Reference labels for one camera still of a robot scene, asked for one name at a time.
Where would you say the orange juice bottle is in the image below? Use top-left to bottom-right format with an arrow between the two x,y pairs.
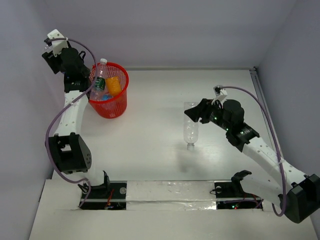
105,76 -> 122,97

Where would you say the aluminium rail right edge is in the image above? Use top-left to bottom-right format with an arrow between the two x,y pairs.
249,67 -> 283,160

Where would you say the red mesh plastic basket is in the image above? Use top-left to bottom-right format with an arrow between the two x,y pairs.
89,62 -> 129,119

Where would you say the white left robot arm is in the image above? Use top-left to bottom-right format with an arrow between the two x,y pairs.
42,47 -> 92,194

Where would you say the blue cap water bottle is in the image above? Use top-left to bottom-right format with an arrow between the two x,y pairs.
101,93 -> 113,101

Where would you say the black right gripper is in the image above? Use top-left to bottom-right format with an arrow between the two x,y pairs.
184,98 -> 232,132

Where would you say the clear unlabelled bottle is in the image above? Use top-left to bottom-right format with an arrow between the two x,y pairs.
183,114 -> 199,151

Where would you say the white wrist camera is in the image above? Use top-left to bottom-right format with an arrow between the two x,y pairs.
212,85 -> 228,104
44,29 -> 69,57

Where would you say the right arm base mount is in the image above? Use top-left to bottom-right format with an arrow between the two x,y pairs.
210,170 -> 263,210

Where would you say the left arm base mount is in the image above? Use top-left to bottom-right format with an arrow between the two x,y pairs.
78,171 -> 127,211

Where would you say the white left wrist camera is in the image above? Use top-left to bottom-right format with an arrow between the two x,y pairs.
44,29 -> 69,57

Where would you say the green label clear bottle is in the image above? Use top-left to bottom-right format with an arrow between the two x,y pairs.
90,58 -> 108,101

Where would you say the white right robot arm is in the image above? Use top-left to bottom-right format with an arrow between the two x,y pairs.
184,98 -> 320,224

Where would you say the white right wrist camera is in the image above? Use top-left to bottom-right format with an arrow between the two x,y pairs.
212,85 -> 228,104

